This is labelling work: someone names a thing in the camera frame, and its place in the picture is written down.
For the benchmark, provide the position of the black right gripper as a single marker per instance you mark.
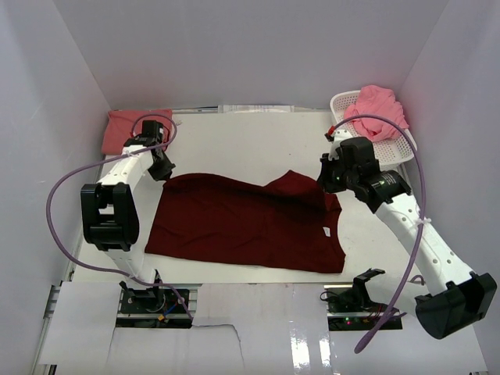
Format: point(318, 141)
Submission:
point(323, 180)

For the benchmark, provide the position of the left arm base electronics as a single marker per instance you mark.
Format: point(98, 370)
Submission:
point(155, 307)

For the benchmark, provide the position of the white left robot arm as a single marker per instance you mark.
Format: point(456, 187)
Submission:
point(110, 219)

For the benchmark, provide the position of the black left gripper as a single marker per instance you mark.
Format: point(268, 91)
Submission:
point(160, 174)

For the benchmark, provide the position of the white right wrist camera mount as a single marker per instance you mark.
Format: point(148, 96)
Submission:
point(335, 137)

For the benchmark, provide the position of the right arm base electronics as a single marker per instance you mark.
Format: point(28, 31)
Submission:
point(349, 308)

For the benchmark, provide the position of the dark red t-shirt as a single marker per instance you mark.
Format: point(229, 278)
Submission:
point(289, 223)

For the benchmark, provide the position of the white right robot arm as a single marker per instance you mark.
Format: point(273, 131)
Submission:
point(451, 295)

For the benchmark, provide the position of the crumpled pink t-shirt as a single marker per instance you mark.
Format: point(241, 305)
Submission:
point(378, 101)

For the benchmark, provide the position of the folded salmon t-shirt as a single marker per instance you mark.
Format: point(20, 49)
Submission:
point(119, 127)

